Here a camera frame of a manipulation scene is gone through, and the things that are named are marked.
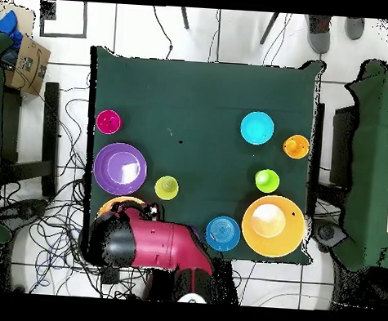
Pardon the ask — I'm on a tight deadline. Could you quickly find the purple bowl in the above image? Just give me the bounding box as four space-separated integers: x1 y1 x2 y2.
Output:
91 140 149 198

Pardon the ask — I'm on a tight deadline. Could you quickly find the tangle of black cables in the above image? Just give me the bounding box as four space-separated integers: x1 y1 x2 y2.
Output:
25 85 121 298

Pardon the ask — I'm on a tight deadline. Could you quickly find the orange bowl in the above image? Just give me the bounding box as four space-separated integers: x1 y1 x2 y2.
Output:
97 194 146 221

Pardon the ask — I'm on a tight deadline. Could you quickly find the black stand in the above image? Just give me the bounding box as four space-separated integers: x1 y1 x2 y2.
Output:
0 78 64 198

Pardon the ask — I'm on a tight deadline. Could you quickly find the pink cup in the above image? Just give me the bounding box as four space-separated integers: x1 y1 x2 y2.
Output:
95 109 123 136

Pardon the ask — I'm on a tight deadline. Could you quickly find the yellow-green cup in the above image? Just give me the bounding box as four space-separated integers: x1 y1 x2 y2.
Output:
153 175 180 202

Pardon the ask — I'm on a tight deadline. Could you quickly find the dark chair leg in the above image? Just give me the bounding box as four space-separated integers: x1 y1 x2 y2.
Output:
259 11 280 46
179 7 191 30

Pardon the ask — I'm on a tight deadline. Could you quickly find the cyan bowl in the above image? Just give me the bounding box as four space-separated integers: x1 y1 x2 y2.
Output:
239 110 275 146

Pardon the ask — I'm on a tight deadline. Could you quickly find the blue cloth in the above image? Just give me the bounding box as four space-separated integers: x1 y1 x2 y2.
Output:
0 9 25 51

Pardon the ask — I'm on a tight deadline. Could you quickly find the person's foot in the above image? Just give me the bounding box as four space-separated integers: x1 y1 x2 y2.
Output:
301 14 333 55
343 17 366 42

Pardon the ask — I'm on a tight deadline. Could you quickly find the blue bowl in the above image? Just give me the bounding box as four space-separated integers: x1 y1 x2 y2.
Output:
204 215 242 253

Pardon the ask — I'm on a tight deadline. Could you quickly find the dark green tablecloth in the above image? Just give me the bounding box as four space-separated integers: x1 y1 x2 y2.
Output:
78 45 327 267

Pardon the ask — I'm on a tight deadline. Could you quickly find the thin black cable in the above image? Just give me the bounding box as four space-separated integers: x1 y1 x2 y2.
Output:
149 5 176 60

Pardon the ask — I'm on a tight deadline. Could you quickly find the orange cup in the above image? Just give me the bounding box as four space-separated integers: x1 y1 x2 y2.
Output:
282 133 311 161

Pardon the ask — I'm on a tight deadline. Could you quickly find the black chair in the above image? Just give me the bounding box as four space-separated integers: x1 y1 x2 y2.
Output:
328 105 360 188

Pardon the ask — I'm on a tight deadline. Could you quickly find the large yellow bowl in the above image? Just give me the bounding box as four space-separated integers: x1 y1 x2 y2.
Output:
239 193 309 260

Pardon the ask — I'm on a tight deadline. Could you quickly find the printed cardboard box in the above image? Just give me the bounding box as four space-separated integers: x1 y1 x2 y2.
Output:
2 33 52 97

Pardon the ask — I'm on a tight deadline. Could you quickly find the green cup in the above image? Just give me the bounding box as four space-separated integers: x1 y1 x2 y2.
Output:
253 167 281 194

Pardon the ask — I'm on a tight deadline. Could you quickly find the black floor frame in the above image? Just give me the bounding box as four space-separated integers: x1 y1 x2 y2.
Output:
38 0 90 40

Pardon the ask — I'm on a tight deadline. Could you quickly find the grey floor device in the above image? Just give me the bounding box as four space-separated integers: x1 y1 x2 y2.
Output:
0 197 48 231
310 220 348 252

